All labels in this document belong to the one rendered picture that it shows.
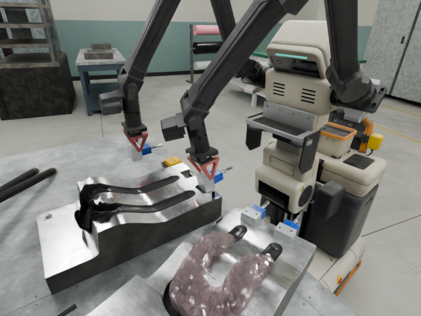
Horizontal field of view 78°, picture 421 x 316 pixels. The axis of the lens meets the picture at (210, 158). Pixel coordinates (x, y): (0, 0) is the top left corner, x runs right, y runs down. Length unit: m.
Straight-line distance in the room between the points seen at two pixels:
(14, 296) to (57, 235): 0.16
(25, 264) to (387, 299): 1.77
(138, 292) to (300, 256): 0.40
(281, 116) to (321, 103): 0.16
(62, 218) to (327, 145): 1.13
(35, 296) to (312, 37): 1.03
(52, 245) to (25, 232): 0.19
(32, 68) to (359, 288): 4.53
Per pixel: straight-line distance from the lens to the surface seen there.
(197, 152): 0.79
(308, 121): 0.99
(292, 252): 0.75
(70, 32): 7.20
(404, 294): 2.04
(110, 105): 0.93
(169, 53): 7.43
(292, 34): 0.99
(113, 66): 4.39
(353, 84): 0.80
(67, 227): 0.86
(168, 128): 0.75
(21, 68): 4.73
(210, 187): 0.85
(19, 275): 0.88
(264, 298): 0.60
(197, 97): 0.66
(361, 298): 1.89
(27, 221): 1.05
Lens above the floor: 1.39
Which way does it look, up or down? 28 degrees down
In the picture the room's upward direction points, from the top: 1 degrees clockwise
